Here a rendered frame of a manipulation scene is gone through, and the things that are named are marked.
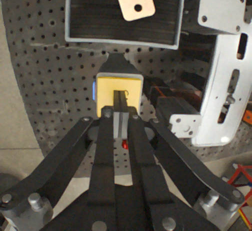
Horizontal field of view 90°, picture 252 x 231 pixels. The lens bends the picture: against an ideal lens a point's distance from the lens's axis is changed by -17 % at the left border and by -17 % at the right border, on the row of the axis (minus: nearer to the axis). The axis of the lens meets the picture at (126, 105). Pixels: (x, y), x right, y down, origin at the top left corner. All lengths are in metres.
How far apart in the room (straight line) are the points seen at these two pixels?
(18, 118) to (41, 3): 1.38
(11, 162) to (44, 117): 1.68
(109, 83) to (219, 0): 0.23
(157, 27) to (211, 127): 0.39
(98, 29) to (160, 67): 0.53
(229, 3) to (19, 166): 2.45
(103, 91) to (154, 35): 0.10
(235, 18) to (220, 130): 0.35
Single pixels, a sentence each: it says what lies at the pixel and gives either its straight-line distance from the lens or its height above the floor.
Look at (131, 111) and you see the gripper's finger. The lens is 0.16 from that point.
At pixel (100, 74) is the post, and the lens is 0.22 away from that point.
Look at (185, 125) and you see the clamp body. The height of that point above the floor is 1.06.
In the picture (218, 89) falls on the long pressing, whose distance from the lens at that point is 0.47.
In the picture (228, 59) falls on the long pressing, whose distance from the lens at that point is 0.46.
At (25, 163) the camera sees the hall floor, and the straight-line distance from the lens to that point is 2.30.
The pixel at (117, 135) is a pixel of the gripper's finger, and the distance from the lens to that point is 0.16.
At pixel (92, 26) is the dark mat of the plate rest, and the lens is 0.19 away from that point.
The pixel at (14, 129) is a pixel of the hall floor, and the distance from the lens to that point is 1.99.
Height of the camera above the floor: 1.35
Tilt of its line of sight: 66 degrees down
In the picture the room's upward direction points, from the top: 170 degrees clockwise
